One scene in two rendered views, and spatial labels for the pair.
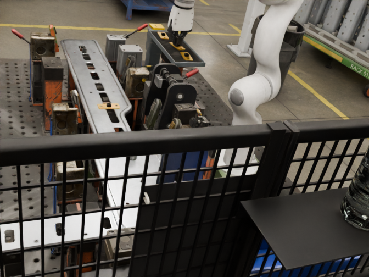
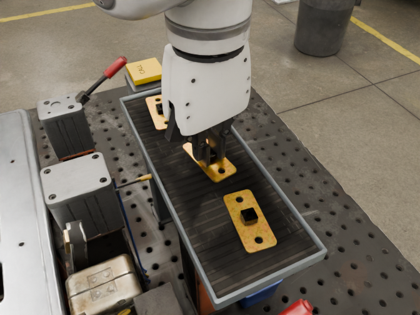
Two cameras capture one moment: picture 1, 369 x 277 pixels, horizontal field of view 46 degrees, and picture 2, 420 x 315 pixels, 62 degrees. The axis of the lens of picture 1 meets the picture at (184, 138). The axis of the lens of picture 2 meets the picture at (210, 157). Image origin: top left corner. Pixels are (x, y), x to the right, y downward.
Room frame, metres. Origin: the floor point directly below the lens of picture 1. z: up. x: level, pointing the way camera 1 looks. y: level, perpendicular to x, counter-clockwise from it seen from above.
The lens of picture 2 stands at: (1.49, 0.10, 1.52)
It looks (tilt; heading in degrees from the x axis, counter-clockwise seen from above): 47 degrees down; 2
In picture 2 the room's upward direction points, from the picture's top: straight up
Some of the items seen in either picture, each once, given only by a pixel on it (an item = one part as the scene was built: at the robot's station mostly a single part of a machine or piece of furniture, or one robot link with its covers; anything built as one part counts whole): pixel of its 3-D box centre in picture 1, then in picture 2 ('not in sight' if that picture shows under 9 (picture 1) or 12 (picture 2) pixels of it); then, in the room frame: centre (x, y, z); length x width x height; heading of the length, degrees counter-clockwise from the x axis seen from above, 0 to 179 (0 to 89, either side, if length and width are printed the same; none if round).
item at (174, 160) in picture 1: (176, 195); not in sight; (0.80, -0.01, 1.17); 0.12 x 0.01 x 0.34; 117
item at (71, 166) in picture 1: (69, 208); not in sight; (1.00, 0.31, 0.87); 0.12 x 0.09 x 0.35; 117
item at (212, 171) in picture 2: (177, 45); (209, 155); (1.82, 0.11, 1.17); 0.08 x 0.04 x 0.01; 37
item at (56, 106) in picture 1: (63, 145); not in sight; (1.33, 0.44, 0.87); 0.12 x 0.09 x 0.35; 117
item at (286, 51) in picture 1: (271, 56); (326, 2); (4.25, -0.70, 0.36); 0.54 x 0.50 x 0.73; 116
